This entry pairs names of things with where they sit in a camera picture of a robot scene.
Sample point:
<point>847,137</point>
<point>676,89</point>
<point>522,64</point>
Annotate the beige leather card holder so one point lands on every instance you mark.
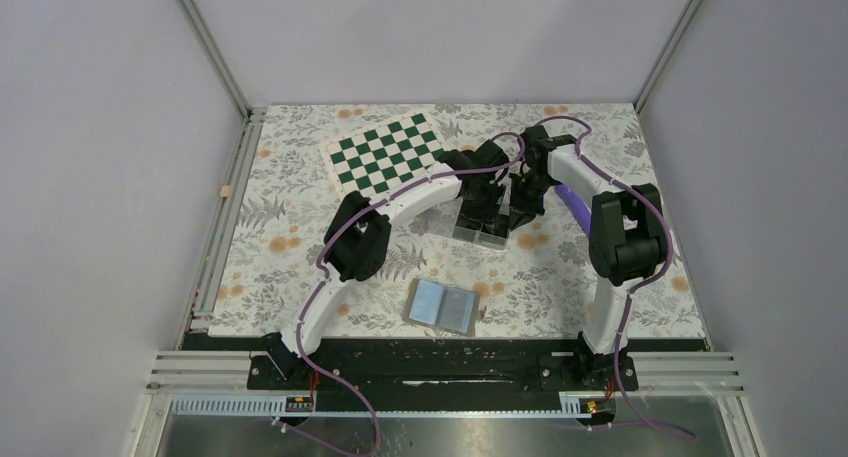
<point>442,307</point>

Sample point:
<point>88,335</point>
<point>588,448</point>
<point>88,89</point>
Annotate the clear acrylic card box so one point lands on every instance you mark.
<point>453,220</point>

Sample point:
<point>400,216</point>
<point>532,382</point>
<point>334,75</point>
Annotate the floral tablecloth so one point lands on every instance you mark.
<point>539,286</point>

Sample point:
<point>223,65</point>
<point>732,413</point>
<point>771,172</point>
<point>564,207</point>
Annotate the purple pen-shaped tool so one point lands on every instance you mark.
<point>576,206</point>

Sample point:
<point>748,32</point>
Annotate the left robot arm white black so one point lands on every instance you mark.
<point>356,241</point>

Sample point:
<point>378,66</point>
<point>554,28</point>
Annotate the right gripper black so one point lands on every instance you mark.
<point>520,211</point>

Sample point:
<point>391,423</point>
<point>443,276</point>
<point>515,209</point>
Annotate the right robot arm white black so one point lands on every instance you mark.
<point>628,240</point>

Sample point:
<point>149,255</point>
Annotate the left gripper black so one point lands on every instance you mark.
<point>476,218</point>

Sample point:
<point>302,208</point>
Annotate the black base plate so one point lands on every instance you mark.
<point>440,375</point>

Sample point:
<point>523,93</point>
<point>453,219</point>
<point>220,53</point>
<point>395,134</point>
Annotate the green white chessboard mat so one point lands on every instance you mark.
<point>384,155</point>

